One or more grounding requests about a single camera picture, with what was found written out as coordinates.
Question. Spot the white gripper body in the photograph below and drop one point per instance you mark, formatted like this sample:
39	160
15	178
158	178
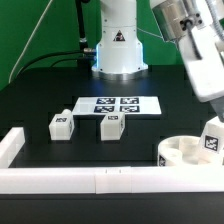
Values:
203	62

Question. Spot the white marker tag board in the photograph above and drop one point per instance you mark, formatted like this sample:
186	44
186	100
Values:
132	105

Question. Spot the white round stool seat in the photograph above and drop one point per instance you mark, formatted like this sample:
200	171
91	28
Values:
185	151

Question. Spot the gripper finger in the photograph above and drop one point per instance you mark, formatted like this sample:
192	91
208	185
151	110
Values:
218	106

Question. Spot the white U-shaped fence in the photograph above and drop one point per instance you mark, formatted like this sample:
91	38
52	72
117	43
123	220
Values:
101	180

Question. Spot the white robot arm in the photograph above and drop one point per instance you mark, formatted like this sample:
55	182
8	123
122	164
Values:
119	54

